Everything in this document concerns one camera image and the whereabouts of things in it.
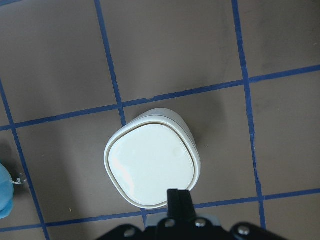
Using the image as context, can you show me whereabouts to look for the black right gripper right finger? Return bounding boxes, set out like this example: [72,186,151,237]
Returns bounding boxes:
[178,190,196,222]

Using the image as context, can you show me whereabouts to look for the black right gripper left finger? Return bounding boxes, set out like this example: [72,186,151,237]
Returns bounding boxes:
[166,189,182,225]

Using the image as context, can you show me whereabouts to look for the white trash can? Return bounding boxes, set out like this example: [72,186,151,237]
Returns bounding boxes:
[103,108,201,209]

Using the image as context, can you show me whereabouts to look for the blue teddy bear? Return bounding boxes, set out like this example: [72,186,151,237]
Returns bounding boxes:
[0,163,22,219]

